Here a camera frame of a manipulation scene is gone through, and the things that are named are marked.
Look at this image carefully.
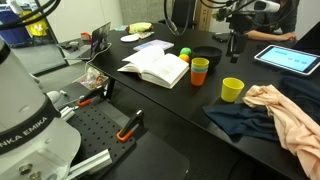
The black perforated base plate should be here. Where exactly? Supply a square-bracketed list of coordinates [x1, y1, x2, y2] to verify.
[55, 82, 191, 180]

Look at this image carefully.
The blue plastic cup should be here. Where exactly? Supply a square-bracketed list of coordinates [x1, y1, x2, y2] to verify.
[190, 66, 210, 75]

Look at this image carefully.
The dark blue cloth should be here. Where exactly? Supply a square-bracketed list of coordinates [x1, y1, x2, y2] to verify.
[201, 75, 320, 143]

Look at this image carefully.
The seated person dark shirt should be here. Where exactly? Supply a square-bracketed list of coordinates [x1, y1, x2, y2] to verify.
[251, 0, 301, 35]

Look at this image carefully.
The black cable bundle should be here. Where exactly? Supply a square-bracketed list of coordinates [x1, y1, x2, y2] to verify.
[0, 0, 62, 32]

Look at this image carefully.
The peach cloth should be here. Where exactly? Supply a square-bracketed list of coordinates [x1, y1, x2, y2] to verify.
[242, 83, 320, 180]

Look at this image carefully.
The small clear plastic bag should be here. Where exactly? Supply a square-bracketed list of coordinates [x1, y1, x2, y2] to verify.
[74, 66, 110, 91]

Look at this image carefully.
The orange plastic cup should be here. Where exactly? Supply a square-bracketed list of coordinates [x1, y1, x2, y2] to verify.
[190, 70, 209, 87]

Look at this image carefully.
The black clamp orange handle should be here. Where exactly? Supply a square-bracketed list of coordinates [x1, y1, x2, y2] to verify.
[115, 108, 146, 143]
[76, 86, 105, 108]

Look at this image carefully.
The black flat device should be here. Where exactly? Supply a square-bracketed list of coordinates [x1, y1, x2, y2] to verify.
[211, 31, 231, 44]

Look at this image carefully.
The yellow-orange ball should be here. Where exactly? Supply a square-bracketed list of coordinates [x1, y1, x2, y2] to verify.
[178, 53, 191, 64]

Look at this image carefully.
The white round disc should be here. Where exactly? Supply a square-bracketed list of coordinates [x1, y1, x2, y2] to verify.
[119, 33, 140, 43]

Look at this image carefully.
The open white book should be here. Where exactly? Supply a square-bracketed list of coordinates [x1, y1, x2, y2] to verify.
[116, 45, 191, 90]

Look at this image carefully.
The black bowl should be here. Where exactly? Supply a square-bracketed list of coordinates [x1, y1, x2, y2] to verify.
[192, 45, 224, 70]

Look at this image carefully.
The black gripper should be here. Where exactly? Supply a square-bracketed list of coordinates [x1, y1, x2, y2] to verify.
[226, 14, 250, 65]

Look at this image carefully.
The closed UIST book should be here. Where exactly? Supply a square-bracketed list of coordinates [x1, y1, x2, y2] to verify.
[132, 38, 175, 52]

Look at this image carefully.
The aluminium extrusion piece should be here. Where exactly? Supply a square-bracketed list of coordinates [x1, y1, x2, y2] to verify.
[65, 148, 113, 180]

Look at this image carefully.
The blue storage bin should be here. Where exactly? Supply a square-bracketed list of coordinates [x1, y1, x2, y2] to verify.
[0, 6, 33, 46]

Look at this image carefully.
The hanging black cable loop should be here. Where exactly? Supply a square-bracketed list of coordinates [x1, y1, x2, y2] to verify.
[162, 0, 195, 37]

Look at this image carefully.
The person bare hand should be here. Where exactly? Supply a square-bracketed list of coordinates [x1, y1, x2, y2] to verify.
[281, 31, 298, 42]

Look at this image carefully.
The tablet with lit screen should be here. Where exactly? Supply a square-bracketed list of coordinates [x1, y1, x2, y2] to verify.
[253, 44, 320, 76]

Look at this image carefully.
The person bare forearm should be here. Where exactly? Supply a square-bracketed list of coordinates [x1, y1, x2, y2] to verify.
[246, 28, 284, 42]

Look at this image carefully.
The yellow plastic cup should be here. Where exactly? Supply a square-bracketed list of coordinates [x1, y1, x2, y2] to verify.
[190, 57, 211, 70]
[220, 76, 246, 103]

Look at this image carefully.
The yellow-green pouch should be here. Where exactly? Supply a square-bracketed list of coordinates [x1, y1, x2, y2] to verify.
[125, 21, 155, 35]

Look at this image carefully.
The open black laptop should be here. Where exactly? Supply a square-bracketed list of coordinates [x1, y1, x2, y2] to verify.
[89, 21, 113, 60]

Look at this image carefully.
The green ball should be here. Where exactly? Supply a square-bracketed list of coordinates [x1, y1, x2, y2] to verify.
[179, 46, 193, 57]

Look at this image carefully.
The yellow bag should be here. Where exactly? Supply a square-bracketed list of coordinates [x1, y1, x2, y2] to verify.
[20, 11, 50, 38]

